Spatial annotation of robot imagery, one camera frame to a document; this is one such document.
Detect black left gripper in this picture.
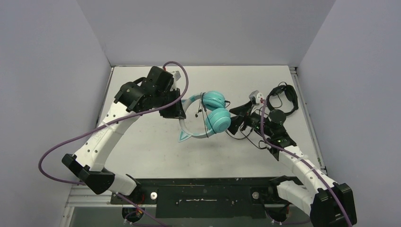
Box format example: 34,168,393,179
153,87,186,119

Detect black cable pink green plugs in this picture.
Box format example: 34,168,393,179
225,129,268,150

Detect thin black earbud cable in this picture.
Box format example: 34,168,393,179
194,100,231,137

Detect black over-ear headset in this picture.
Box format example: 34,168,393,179
266,82,300,117

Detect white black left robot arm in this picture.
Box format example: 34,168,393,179
61,66,184,203

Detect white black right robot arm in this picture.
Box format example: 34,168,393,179
229,90,357,227

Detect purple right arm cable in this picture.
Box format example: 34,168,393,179
259,98,355,227

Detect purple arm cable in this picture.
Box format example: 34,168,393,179
38,61,190,227
259,98,355,227

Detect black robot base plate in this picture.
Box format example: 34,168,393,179
127,177,287,219

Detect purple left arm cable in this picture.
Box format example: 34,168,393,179
38,61,190,227

